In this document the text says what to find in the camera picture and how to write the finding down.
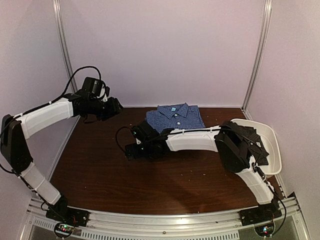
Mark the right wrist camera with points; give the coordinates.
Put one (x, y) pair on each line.
(143, 132)

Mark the circuit board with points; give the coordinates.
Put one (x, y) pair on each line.
(265, 230)
(63, 230)

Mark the aluminium frame post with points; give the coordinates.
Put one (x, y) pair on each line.
(62, 36)
(264, 30)

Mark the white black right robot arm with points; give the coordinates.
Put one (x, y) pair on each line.
(246, 148)

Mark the left aluminium frame post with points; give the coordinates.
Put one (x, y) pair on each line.
(62, 36)

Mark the dark striped folded shirt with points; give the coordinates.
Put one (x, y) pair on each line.
(256, 146)

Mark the aluminium front rail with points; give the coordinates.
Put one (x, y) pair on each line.
(221, 225)

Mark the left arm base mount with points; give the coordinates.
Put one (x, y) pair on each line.
(71, 216)

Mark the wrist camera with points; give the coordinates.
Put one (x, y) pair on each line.
(143, 132)
(95, 89)

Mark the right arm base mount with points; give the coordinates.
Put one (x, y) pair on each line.
(258, 215)

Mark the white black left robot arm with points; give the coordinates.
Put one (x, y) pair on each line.
(16, 130)

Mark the right aluminium frame post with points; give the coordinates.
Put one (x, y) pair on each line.
(264, 30)

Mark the right circuit board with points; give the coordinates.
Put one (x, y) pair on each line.
(265, 230)

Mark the blue checked long sleeve shirt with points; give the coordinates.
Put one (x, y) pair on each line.
(180, 116)

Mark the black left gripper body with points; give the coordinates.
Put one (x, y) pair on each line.
(103, 111)

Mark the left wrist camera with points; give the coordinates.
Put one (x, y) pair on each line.
(95, 89)

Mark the white plastic bin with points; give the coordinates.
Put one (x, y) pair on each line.
(270, 143)

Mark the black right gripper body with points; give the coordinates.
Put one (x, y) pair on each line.
(147, 150)

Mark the left circuit board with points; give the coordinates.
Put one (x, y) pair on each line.
(63, 230)

